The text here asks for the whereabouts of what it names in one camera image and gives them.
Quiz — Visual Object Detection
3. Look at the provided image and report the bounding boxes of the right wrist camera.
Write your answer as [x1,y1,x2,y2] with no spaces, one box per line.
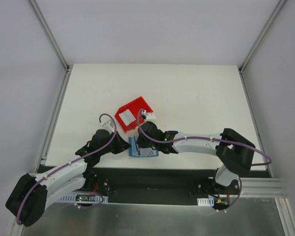
[141,110,156,121]

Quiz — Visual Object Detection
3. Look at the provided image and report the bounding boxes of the blue leather card holder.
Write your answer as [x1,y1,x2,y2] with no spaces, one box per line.
[128,136,159,158]

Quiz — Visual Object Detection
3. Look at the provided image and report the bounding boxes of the red plastic bin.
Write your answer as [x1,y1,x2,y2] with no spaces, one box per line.
[115,96,153,133]

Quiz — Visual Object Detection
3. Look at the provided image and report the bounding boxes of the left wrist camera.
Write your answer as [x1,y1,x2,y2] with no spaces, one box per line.
[100,119,115,131]

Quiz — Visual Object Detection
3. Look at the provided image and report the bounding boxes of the white cable duct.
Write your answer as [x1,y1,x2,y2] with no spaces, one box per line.
[56,193,108,204]
[197,198,214,207]

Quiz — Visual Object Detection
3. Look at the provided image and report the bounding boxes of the right white cable duct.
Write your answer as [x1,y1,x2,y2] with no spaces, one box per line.
[197,198,214,207]

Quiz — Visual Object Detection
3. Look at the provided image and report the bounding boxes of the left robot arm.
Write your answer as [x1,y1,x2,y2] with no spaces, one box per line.
[5,129,131,227]

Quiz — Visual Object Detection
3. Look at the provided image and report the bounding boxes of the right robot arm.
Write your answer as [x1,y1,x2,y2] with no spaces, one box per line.
[136,121,255,194]

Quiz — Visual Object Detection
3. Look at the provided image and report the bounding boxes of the aluminium front rail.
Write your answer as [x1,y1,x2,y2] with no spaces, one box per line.
[241,178,287,198]

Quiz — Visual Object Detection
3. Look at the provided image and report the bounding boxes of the left aluminium frame post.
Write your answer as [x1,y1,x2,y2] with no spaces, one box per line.
[27,0,73,73]

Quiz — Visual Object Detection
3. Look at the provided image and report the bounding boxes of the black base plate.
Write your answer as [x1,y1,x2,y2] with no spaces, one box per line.
[38,166,244,205]

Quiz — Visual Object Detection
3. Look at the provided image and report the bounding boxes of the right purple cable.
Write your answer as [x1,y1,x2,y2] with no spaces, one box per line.
[137,108,273,216]

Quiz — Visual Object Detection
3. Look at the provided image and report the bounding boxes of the right aluminium frame post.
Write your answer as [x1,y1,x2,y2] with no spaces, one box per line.
[237,0,288,74]

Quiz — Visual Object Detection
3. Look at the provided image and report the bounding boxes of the white magnetic-stripe card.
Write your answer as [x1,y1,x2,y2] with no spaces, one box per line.
[142,148,159,157]
[135,143,141,156]

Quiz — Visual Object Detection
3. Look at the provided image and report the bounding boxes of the aluminium frame post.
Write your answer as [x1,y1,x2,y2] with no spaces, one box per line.
[27,0,73,73]
[237,0,288,74]

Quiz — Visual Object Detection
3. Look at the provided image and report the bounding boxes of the left white cable duct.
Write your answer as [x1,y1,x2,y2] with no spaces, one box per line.
[56,193,108,204]

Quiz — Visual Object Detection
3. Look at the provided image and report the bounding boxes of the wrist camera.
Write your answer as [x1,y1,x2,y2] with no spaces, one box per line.
[100,119,115,131]
[141,110,156,121]

